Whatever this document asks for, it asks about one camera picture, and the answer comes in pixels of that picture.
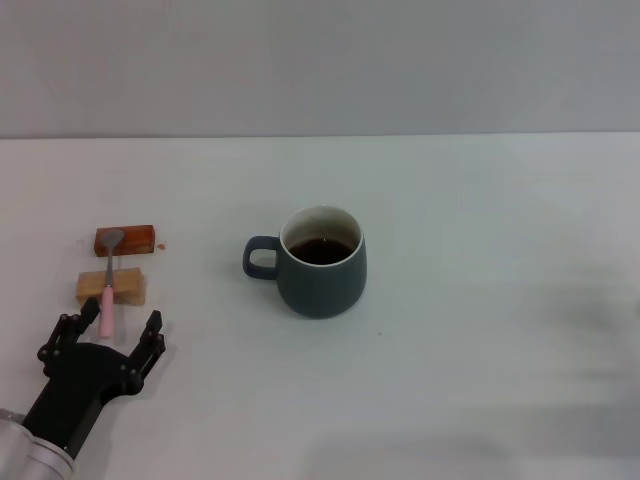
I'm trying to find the dark reddish brown wooden block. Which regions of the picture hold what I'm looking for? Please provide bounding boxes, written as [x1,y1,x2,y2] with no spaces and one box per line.
[93,224,156,258]

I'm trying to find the dark grey ceramic coffee cup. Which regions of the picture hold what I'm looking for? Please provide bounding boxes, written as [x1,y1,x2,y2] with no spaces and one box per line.
[242,203,368,320]

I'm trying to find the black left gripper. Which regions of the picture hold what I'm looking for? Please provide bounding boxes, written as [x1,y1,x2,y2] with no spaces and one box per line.
[22,297,167,459]

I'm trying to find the light wooden spoon rest block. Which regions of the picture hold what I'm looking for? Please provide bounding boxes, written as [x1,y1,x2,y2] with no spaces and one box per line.
[75,267,148,307]

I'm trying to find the pink handled metal spoon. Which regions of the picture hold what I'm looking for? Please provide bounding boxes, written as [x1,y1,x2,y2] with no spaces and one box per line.
[97,228,126,339]

